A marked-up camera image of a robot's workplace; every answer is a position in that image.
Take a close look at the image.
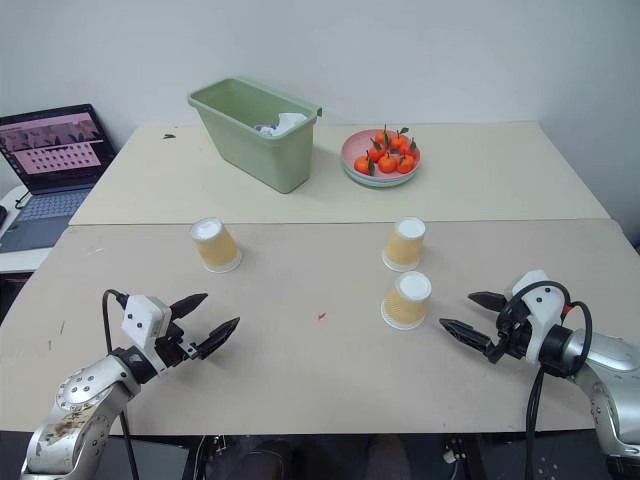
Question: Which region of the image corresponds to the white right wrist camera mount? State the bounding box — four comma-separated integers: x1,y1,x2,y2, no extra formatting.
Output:
509,269,569,362

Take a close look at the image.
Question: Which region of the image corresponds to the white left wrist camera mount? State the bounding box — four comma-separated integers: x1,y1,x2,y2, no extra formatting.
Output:
121,294,172,374

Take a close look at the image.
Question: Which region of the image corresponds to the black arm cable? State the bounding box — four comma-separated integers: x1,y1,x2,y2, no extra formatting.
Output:
101,288,140,480
518,280,594,480

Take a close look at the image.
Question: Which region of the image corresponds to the yellow paper cup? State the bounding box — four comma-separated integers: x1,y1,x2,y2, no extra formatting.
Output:
190,216,243,274
380,270,433,331
381,215,428,273

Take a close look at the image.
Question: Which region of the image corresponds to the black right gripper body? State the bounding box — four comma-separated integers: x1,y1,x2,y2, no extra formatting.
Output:
486,294,533,364

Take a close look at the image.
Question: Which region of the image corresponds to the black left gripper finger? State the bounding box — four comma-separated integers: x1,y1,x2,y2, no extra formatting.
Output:
169,292,209,322
196,316,241,361

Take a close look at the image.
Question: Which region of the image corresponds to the crumpled white paper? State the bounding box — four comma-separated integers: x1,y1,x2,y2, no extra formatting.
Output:
254,112,307,139

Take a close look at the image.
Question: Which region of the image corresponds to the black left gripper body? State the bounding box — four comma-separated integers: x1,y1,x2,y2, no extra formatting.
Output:
154,323,202,374

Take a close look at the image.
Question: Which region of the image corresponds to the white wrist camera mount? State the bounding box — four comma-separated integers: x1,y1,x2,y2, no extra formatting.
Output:
121,294,172,374
509,269,569,362

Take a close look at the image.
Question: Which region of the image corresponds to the open grey laptop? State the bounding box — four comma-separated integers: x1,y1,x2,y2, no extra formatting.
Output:
0,103,118,254

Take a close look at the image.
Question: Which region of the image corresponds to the pink plate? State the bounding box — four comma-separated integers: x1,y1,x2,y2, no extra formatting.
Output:
341,128,423,183

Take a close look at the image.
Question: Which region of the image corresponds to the green plastic bin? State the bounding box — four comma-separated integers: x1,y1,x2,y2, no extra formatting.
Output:
187,75,323,196

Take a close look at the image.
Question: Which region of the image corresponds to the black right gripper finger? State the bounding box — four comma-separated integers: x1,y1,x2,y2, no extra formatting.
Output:
467,291,512,315
438,317,497,358

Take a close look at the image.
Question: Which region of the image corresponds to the light green plate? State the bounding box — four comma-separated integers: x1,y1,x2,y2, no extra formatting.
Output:
342,163,422,190

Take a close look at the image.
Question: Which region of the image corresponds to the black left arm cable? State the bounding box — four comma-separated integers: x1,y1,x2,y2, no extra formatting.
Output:
101,288,140,480

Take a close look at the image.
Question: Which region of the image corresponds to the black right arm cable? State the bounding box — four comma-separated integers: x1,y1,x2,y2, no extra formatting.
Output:
518,280,594,480

